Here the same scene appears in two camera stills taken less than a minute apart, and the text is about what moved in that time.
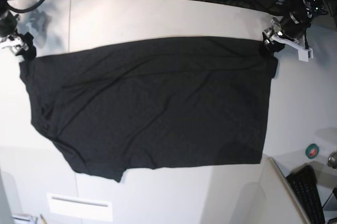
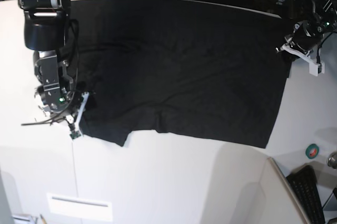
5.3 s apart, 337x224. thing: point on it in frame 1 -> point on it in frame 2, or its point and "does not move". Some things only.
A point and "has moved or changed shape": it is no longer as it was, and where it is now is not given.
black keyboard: (304, 182) does not move
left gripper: (8, 25) -> (70, 102)
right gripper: (292, 25) -> (306, 35)
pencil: (44, 221) does not move
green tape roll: (311, 151) does not move
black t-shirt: (116, 107) has moved or changed shape
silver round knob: (332, 160) does not move
